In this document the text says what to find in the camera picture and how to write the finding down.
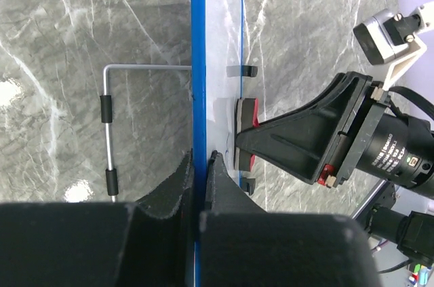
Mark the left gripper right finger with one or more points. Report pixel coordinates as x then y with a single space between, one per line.
243 245

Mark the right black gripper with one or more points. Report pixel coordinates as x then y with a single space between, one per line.
323 140

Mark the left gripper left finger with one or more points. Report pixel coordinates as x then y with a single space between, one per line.
143 243

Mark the blue framed whiteboard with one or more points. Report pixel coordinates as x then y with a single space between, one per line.
217 34

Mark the whiteboard wire stand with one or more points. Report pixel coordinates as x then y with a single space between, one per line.
106 114

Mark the aluminium rail frame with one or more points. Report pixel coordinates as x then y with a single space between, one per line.
382 194

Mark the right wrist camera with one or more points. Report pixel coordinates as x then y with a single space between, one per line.
392 40

